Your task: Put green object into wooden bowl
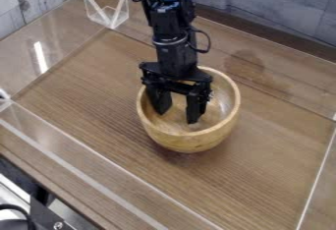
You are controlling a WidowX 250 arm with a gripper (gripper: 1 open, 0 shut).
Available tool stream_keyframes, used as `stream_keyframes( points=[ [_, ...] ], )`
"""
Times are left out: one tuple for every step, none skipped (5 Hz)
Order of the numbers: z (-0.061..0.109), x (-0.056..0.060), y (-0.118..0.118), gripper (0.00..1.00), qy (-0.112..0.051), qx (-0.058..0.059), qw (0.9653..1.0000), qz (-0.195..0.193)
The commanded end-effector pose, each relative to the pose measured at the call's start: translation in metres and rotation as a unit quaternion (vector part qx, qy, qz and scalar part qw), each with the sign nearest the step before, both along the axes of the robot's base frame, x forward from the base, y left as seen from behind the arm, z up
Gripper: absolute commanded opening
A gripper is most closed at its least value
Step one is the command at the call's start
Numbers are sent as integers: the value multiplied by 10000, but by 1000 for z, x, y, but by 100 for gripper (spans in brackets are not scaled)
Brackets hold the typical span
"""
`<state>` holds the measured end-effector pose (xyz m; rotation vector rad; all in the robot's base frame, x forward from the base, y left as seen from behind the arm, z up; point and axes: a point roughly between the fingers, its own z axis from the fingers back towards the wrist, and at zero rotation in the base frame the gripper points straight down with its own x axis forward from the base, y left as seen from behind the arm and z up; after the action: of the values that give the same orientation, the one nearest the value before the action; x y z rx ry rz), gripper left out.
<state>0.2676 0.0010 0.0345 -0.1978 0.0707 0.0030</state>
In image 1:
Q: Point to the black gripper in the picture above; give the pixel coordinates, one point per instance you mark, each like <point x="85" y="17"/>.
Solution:
<point x="194" y="85"/>

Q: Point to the wooden bowl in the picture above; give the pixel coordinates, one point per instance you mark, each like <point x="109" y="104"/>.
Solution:
<point x="173" y="132"/>

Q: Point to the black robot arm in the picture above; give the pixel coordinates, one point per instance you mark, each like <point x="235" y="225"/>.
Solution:
<point x="175" y="72"/>

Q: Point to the clear acrylic tray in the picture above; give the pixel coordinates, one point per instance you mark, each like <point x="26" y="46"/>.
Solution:
<point x="251" y="168"/>

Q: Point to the clear acrylic corner bracket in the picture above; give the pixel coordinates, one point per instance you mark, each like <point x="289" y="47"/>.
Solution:
<point x="109" y="16"/>

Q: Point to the black metal mount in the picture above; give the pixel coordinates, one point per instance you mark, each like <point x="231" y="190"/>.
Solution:
<point x="46" y="219"/>

